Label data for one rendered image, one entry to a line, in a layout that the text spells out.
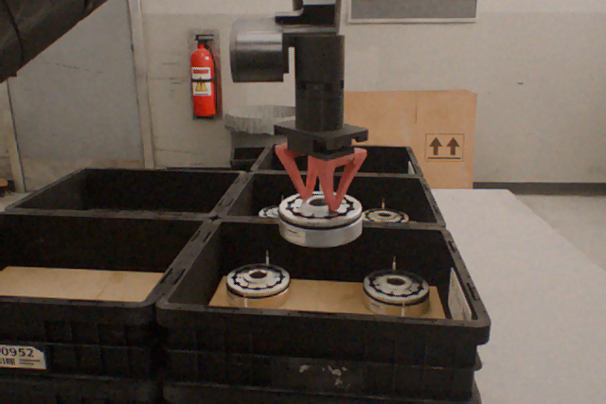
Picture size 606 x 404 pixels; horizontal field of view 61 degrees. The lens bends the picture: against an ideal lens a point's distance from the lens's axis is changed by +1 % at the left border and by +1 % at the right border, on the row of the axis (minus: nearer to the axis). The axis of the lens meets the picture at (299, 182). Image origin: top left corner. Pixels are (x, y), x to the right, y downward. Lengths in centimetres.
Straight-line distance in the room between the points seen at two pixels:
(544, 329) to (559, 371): 13
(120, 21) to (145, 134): 81
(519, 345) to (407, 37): 302
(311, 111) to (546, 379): 62
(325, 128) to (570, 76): 371
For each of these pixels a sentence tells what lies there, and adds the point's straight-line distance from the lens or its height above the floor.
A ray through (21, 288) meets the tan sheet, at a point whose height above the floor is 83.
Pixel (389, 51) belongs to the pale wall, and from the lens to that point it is 382.
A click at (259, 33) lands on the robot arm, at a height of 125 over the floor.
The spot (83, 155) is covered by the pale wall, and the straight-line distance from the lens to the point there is 422.
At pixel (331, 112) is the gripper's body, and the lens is 58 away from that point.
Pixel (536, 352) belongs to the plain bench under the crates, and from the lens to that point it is 105.
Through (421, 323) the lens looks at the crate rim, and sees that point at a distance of 62.
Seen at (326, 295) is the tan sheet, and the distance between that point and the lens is 86.
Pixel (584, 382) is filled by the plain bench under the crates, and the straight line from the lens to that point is 101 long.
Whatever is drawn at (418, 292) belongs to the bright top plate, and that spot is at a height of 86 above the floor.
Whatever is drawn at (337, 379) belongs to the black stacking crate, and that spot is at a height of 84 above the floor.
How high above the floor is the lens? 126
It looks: 17 degrees down
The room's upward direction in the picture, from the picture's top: straight up
